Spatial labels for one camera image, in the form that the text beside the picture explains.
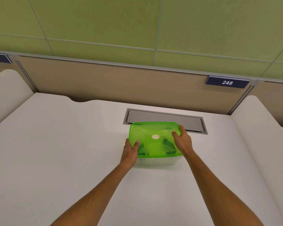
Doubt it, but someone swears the grey metal cable hatch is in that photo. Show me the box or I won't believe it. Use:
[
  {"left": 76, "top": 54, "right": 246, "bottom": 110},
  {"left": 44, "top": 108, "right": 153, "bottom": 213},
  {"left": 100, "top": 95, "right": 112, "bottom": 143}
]
[{"left": 123, "top": 108, "right": 208, "bottom": 135}]

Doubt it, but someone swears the person's left forearm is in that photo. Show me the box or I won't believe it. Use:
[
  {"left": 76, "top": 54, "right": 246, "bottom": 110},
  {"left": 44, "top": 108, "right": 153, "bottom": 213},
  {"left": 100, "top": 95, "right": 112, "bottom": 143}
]
[{"left": 50, "top": 161, "right": 135, "bottom": 226}]

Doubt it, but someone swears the person's right forearm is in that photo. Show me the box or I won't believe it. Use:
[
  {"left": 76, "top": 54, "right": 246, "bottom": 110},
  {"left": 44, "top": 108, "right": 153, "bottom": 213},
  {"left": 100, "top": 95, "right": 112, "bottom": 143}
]
[{"left": 184, "top": 149, "right": 264, "bottom": 226}]

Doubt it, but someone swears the person's left hand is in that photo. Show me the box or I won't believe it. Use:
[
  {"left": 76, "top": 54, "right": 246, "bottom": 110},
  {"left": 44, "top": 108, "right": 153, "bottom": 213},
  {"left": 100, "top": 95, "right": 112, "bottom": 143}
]
[{"left": 120, "top": 138, "right": 140, "bottom": 169}]

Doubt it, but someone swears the clear plastic food container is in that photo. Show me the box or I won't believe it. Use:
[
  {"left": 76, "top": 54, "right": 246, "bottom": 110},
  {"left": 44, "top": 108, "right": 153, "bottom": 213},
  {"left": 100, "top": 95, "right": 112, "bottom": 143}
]
[{"left": 133, "top": 155, "right": 182, "bottom": 168}]

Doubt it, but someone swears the person's right hand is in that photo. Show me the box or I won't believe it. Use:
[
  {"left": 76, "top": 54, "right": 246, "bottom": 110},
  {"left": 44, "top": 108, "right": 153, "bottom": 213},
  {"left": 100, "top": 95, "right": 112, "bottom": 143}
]
[{"left": 171, "top": 125, "right": 194, "bottom": 158}]

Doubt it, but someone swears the white curved side divider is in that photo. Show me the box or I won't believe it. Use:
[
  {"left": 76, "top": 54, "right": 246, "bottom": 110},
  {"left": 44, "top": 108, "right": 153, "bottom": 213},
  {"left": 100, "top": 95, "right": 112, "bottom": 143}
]
[
  {"left": 230, "top": 95, "right": 283, "bottom": 226},
  {"left": 0, "top": 69, "right": 35, "bottom": 131}
]

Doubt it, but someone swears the green plastic container lid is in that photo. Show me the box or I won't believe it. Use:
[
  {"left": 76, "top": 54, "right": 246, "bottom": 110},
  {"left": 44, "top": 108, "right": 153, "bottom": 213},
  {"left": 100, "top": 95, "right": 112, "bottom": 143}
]
[{"left": 129, "top": 122, "right": 183, "bottom": 159}]

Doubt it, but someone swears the beige desk partition panel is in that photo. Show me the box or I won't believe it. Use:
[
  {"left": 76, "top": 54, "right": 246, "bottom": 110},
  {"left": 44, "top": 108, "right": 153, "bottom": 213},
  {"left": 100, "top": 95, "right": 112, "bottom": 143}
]
[{"left": 0, "top": 50, "right": 283, "bottom": 129}]

